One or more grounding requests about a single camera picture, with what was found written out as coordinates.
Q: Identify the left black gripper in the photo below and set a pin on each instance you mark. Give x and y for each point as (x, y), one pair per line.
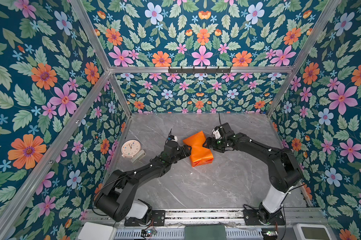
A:
(187, 153)

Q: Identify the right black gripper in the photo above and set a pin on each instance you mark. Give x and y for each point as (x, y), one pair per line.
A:
(214, 143)

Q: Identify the yellow wrapping paper sheet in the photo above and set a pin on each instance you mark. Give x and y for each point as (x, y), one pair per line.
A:
(199, 155)

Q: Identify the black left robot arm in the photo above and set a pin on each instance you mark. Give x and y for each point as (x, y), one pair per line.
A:
(116, 198)

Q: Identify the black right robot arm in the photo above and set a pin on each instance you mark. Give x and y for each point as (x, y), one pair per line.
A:
(283, 168)

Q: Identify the green centre box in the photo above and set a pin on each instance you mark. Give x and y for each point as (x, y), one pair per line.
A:
(205, 232)

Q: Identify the white box bottom left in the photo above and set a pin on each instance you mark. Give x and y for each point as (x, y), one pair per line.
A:
(92, 231)

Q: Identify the round white analog clock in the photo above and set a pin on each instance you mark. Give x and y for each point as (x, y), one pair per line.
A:
(130, 148)

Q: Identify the white device bottom right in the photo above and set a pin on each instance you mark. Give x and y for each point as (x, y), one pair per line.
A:
(313, 232)

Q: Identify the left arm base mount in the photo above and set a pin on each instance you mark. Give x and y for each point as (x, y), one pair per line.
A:
(142, 215)

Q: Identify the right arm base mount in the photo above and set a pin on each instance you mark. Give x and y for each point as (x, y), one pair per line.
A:
(254, 217)

